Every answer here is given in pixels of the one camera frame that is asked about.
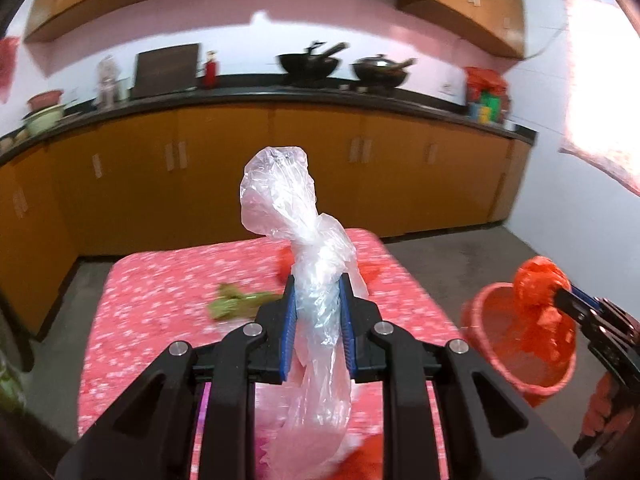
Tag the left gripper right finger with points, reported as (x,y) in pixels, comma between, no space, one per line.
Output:
(446,412)

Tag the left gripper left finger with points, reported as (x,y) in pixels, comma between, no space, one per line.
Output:
(192,410)

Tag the red plastic bag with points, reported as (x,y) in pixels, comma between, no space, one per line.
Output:
(285,262)
(365,463)
(546,331)

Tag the clear plastic bag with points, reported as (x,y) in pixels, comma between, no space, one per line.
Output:
(305,269)

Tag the olive green plastic bag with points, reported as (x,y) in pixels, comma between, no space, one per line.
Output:
(231,302)

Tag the red lined waste basket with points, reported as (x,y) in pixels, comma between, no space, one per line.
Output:
(490,325)

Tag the red floral tablecloth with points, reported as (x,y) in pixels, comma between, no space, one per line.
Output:
(151,299)

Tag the floral window curtain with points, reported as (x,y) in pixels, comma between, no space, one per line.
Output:
(602,110)

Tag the lower wooden cabinets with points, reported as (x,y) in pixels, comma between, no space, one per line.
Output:
(205,174)

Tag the red bag on counter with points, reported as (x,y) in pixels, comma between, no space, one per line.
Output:
(484,79)

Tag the red basin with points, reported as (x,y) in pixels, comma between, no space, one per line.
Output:
(45,99)

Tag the lidded black wok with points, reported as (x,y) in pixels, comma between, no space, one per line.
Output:
(381,71)

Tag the jar in plastic bag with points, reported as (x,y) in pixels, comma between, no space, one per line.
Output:
(108,73)

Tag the dark cutting board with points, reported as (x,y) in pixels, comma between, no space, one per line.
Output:
(166,70)

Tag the red bottle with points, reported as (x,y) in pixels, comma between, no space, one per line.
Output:
(210,71)

